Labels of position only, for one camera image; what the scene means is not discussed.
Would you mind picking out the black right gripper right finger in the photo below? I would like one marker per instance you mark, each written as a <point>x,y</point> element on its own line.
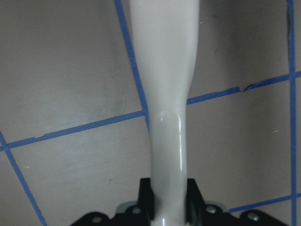
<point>194,203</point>

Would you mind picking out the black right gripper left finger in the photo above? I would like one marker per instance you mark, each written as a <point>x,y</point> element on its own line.
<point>146,199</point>

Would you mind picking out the beige hand brush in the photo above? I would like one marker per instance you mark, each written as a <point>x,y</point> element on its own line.
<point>165,39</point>

